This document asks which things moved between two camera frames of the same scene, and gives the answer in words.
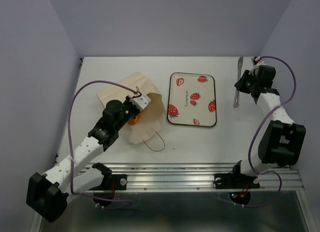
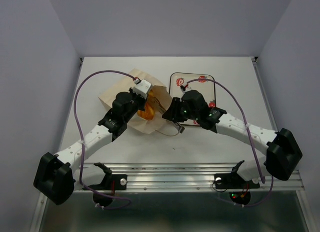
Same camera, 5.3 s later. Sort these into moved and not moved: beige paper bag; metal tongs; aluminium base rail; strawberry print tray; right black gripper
Moved: beige paper bag; metal tongs; right black gripper
Not moved: aluminium base rail; strawberry print tray
